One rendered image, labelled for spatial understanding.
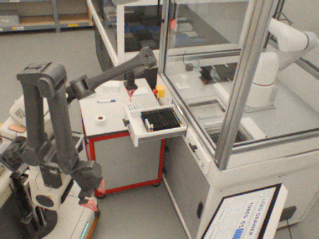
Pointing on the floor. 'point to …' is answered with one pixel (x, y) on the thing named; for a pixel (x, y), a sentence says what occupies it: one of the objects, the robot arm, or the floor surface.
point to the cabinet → (189, 209)
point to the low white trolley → (120, 141)
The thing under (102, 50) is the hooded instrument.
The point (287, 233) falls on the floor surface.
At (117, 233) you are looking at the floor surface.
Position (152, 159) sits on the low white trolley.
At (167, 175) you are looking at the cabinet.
